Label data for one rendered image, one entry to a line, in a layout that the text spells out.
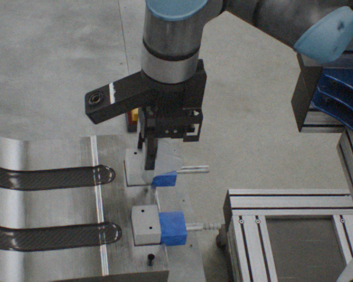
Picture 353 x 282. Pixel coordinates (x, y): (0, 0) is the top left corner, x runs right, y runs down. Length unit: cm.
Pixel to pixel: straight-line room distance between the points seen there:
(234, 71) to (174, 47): 177
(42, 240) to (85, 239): 6
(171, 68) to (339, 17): 21
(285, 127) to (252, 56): 37
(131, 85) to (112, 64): 44
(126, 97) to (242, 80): 168
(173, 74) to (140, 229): 24
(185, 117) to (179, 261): 26
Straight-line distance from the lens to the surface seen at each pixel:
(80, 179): 110
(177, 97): 97
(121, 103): 95
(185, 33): 86
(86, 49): 143
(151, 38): 88
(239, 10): 90
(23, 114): 130
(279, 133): 245
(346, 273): 36
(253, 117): 248
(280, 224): 194
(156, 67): 90
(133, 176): 106
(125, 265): 100
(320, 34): 85
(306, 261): 189
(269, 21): 88
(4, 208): 105
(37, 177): 110
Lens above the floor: 174
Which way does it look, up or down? 48 degrees down
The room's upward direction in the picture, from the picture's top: 9 degrees clockwise
